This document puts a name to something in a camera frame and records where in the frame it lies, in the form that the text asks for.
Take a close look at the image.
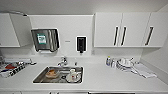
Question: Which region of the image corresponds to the black soap dispenser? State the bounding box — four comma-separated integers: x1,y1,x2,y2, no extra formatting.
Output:
75,35,88,55

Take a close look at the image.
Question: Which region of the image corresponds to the chrome faucet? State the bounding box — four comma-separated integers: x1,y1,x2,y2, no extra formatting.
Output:
56,55,70,67

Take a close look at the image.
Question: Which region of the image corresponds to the small blue bottle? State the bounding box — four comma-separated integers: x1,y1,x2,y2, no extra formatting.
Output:
105,56,113,67

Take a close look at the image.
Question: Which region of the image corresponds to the white cup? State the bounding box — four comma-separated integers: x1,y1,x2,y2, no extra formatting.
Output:
66,68,81,83

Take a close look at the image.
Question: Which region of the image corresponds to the steel paper towel dispenser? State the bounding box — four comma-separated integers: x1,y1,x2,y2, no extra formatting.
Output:
30,28,61,54

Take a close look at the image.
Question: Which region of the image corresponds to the orange bowl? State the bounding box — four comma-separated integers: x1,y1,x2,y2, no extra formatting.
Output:
44,67,61,80

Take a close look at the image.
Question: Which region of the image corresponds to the white dishes stack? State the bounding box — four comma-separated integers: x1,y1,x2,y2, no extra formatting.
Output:
116,57,135,71

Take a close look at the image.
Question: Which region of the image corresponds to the steel sink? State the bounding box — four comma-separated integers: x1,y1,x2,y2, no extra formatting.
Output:
32,65,85,85

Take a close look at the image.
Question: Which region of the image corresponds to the dish tray with items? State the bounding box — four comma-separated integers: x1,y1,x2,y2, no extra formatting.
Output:
0,58,36,79

